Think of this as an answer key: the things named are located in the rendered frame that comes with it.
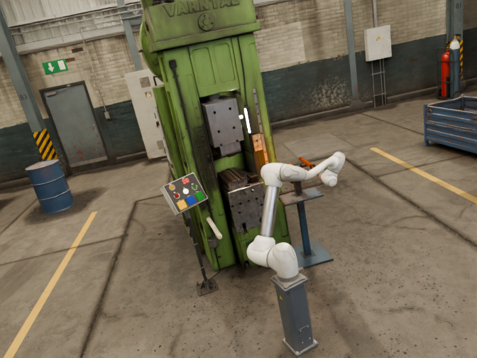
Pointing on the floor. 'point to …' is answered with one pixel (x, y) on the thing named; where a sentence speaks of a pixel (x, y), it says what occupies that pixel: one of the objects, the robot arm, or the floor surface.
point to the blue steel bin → (452, 123)
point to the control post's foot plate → (206, 287)
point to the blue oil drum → (50, 186)
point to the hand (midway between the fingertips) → (314, 167)
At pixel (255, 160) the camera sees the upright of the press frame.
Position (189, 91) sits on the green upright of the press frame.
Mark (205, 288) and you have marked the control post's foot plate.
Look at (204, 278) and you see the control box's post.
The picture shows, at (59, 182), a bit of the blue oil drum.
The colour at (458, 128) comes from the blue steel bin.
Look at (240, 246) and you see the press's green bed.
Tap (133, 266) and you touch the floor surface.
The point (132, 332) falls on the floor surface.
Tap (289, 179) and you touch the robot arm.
